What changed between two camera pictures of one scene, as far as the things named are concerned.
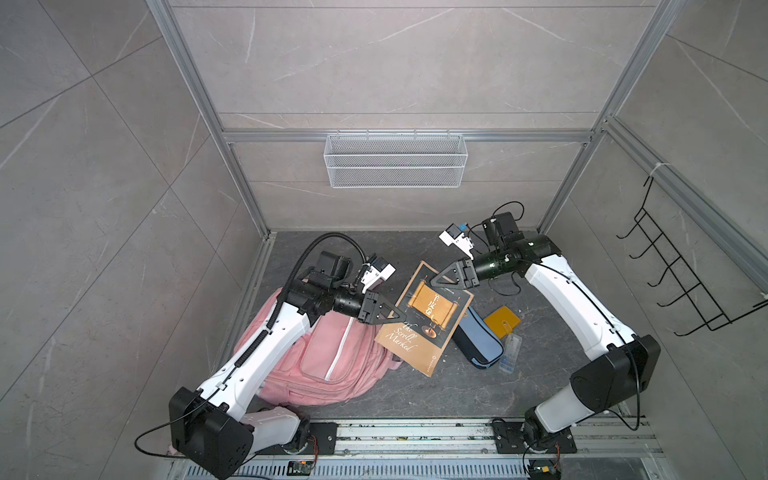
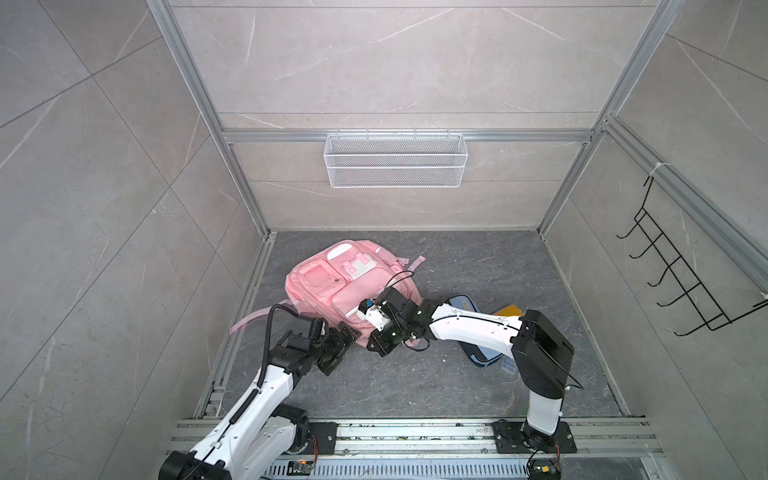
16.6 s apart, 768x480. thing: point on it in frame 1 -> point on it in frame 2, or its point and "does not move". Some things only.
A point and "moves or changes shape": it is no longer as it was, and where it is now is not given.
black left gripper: (373, 309) -> (342, 344)
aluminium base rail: (474, 439) does not move
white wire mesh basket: (391, 161) does not move
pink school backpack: (325, 364) moves or changes shape
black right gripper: (462, 281) -> (378, 346)
